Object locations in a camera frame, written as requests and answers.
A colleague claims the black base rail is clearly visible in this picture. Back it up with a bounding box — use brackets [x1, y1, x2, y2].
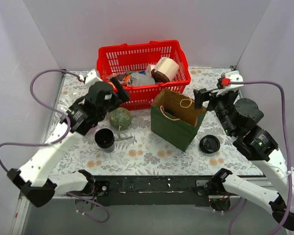
[89, 175, 212, 207]

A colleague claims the red plastic shopping basket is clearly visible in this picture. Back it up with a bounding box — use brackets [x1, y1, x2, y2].
[97, 40, 191, 110]

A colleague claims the green paper bag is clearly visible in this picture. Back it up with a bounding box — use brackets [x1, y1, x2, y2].
[150, 89, 206, 152]

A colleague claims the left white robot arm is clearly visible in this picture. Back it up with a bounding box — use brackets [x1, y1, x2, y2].
[7, 77, 130, 208]

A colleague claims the green round melon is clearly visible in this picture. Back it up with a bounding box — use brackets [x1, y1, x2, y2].
[109, 107, 132, 141]

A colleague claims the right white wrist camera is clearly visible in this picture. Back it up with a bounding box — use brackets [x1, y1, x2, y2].
[217, 70, 243, 96]

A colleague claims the floral table mat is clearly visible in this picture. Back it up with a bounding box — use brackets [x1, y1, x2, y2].
[38, 67, 264, 176]

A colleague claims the grey plastic pouch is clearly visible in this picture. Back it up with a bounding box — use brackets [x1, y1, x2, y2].
[128, 72, 155, 87]

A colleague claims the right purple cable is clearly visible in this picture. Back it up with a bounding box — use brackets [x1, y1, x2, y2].
[229, 80, 294, 235]

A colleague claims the pink small roll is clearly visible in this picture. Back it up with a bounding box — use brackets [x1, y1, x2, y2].
[145, 64, 156, 77]

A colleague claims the stack of black lids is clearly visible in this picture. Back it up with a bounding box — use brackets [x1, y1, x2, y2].
[199, 135, 221, 154]

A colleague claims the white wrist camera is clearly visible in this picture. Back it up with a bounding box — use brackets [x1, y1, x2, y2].
[78, 69, 102, 88]
[217, 70, 243, 96]

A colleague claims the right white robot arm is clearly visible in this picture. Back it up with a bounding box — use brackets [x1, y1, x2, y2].
[194, 89, 294, 231]

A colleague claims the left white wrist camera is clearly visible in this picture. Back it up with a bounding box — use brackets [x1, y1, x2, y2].
[78, 69, 102, 88]

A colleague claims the dark coffee cup left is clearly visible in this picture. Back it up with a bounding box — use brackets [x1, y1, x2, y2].
[95, 128, 115, 153]

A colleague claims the beige and brown roll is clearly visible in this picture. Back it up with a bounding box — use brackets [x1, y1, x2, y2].
[151, 57, 179, 83]

